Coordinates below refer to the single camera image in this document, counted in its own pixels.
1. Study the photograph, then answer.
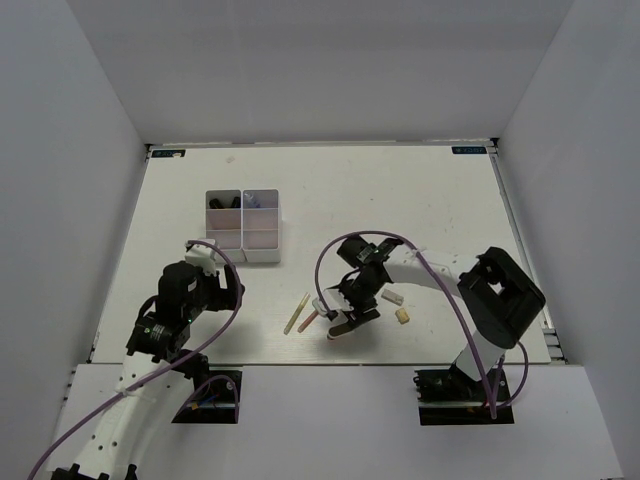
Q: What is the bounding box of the brown white stamp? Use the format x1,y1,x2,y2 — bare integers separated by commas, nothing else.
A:
327,322,354,340

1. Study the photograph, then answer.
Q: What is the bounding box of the clear blue spray bottle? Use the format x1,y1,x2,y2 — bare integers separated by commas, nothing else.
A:
243,190,261,209

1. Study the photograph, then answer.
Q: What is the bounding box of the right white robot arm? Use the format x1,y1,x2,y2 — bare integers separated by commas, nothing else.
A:
318,234,546,399

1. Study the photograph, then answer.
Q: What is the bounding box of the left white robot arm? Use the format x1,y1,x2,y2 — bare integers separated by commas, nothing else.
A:
51,260,244,479

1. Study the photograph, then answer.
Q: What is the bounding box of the white dirty eraser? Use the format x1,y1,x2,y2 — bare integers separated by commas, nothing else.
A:
381,289,404,306

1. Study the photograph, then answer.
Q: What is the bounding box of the small yellow eraser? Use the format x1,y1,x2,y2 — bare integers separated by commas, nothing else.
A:
395,308,410,325

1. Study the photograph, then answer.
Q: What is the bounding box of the orange highlighter pen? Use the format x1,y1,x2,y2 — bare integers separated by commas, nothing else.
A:
297,311,318,333

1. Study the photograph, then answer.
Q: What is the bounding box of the yellow highlighter pen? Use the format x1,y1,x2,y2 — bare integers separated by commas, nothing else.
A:
283,293,310,335

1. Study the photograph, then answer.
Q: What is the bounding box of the left white compartment organizer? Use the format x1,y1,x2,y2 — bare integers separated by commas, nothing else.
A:
205,190,246,263

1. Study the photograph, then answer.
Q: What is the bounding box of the white compartment organizer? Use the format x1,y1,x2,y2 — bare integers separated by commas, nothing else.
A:
205,190,246,263
241,189,281,264

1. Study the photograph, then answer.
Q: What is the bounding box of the right white compartment organizer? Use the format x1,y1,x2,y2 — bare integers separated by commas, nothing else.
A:
241,189,281,264

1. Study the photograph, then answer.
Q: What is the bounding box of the left blue table label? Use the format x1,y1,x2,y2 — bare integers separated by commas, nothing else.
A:
151,149,186,158

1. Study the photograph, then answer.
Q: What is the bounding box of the blue table label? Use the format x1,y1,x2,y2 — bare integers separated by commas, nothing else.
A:
151,149,186,158
451,145,487,155

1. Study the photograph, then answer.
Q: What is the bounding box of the right blue table label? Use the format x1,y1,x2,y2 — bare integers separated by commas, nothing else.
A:
451,145,487,155

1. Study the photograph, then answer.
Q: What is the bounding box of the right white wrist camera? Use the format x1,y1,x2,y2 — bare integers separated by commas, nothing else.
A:
312,287,353,323

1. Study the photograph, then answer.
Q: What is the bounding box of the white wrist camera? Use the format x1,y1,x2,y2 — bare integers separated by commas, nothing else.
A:
312,287,353,323
184,240,218,277

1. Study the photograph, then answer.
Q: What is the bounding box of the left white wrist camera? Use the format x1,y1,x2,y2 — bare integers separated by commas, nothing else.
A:
184,240,218,277

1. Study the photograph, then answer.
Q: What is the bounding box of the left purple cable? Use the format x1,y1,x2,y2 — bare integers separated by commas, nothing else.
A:
27,240,246,480

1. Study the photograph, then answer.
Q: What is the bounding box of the purple cable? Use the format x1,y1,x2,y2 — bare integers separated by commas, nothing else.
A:
313,230,530,419
27,240,246,480

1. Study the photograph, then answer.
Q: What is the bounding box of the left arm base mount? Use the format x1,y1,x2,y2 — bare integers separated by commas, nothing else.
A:
172,369,243,425

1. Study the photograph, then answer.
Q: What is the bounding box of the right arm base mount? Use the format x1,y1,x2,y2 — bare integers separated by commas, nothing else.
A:
413,367,515,426

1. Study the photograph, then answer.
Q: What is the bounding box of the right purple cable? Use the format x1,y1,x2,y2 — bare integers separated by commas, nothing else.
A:
313,230,530,419

